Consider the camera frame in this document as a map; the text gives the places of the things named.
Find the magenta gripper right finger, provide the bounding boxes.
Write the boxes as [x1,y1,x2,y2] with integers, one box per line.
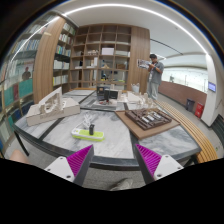
[135,144,183,184]

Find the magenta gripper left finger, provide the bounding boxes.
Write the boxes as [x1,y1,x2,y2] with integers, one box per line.
[45,145,94,186]

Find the black charger plug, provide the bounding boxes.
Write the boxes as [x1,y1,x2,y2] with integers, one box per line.
[89,124,95,135]

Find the grey shoe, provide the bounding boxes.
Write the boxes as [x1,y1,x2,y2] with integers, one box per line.
[111,178,133,191]

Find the green white power strip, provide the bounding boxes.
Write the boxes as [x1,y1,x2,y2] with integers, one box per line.
[71,128,104,141]

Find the brown architectural model on board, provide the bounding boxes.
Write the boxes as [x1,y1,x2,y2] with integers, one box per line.
[116,109,179,140]

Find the curved wooden bench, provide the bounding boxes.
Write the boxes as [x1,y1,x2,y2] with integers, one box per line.
[157,101,218,163]

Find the white architectural model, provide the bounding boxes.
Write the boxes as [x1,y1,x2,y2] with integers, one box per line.
[26,87,80,126]

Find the small white building models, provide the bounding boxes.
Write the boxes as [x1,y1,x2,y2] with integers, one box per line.
[127,92,156,110]

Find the black bin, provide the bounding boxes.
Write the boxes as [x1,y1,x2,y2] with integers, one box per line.
[186,98,195,112]

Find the red bin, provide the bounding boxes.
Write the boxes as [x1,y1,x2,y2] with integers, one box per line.
[195,102,204,118]

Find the small black model box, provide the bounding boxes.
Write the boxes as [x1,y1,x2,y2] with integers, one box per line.
[97,87,118,101]

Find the white bag on floor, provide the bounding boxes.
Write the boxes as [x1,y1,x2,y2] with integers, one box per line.
[131,83,140,93]

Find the standing person grey shirt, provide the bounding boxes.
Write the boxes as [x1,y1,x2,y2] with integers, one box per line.
[148,54,164,100]

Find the magazine in person's hands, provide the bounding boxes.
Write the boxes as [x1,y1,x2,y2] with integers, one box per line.
[137,59,151,69]

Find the wooden bookshelf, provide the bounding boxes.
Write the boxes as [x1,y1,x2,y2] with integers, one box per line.
[33,16,150,101]

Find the white charger cable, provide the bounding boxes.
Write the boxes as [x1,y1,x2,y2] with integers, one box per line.
[81,112,93,131]

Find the wall screen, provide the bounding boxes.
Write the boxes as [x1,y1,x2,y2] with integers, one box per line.
[208,82,216,92]

